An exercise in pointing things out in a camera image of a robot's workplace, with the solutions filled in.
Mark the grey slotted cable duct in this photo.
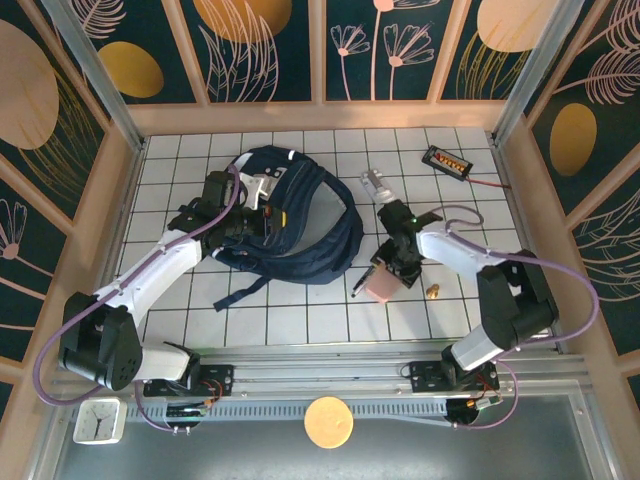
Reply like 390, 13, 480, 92
124, 398, 451, 422

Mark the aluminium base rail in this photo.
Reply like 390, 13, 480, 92
49, 344, 591, 400

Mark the black pen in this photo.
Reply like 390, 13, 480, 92
351, 264, 376, 300

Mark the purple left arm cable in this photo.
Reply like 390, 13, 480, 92
32, 164, 246, 434

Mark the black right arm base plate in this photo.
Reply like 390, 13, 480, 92
408, 358, 500, 394

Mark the navy blue backpack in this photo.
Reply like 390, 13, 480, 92
209, 144, 365, 314

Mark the thin red cable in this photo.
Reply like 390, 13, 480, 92
468, 173, 512, 190

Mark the black box with orange parts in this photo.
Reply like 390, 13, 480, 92
421, 144, 474, 176

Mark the aluminium side rail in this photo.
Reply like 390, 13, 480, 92
79, 134, 147, 361
489, 128, 569, 354

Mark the pink pencil case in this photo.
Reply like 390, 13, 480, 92
366, 267, 404, 305

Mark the white alarm clock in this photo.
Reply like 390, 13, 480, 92
72, 397, 128, 446

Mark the aluminium frame post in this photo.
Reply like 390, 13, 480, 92
39, 0, 147, 152
491, 0, 587, 147

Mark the round cork coaster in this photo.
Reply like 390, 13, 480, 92
303, 396, 355, 449

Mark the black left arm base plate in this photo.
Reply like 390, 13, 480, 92
143, 363, 236, 399

